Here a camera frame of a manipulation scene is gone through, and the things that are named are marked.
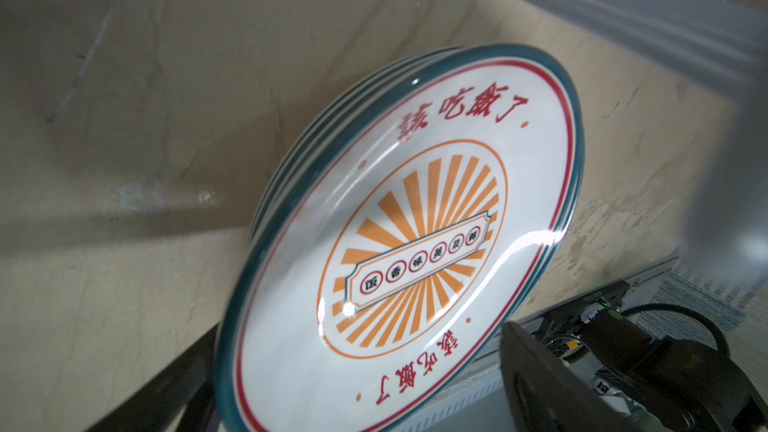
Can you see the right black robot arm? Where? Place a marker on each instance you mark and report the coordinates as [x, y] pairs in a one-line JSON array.
[[687, 384]]

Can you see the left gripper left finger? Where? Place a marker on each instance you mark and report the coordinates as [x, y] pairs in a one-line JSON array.
[[184, 389]]

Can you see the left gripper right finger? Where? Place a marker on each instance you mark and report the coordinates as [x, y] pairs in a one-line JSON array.
[[542, 394]]

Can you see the white round plate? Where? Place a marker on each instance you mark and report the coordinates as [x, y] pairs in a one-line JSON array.
[[328, 120], [407, 236]]

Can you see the white wire dish rack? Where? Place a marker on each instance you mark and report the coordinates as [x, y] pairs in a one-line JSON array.
[[675, 93]]

